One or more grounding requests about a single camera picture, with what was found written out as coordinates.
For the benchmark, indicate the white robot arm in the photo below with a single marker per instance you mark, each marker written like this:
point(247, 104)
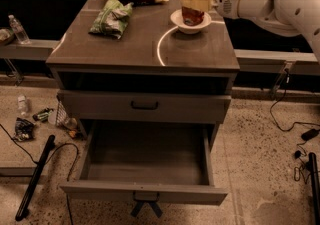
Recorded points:
point(282, 17)

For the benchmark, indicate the small plastic bottle on floor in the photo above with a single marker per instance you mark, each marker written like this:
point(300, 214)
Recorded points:
point(23, 105)

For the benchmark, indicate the grey drawer cabinet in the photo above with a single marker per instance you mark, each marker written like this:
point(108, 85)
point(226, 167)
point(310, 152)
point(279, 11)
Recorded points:
point(153, 56)

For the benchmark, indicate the white mesh cup on floor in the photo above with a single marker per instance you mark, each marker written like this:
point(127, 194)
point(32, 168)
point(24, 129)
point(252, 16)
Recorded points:
point(60, 118)

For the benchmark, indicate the dark blue snack bag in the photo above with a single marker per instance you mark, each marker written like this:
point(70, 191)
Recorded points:
point(23, 129)

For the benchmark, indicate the closed grey middle drawer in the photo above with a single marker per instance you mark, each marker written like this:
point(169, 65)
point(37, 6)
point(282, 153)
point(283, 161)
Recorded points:
point(128, 106)

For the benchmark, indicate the open grey lower drawer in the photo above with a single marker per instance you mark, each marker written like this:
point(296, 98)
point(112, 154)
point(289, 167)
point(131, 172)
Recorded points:
point(146, 162)

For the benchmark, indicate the black bar on floor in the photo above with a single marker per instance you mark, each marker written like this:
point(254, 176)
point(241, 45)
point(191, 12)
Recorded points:
point(23, 208)

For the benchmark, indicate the black bar right floor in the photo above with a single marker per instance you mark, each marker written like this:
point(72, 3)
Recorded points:
point(312, 164)

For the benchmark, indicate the small bowl on ledge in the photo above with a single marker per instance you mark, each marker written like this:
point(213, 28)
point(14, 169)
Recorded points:
point(6, 36)

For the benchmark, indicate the green chip bag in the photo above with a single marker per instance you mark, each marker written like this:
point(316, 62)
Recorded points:
point(113, 19)

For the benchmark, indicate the red coke can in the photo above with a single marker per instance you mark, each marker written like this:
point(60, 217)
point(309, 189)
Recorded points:
point(192, 17)

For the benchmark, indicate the clear water bottle on ledge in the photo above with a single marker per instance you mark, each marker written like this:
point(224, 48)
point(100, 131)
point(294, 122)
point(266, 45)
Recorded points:
point(18, 30)

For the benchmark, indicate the white paper bowl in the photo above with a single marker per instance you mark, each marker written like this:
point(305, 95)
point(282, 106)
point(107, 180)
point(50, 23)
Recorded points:
point(177, 19)

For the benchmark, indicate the green can on floor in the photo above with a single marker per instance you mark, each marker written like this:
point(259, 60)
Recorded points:
point(42, 115)

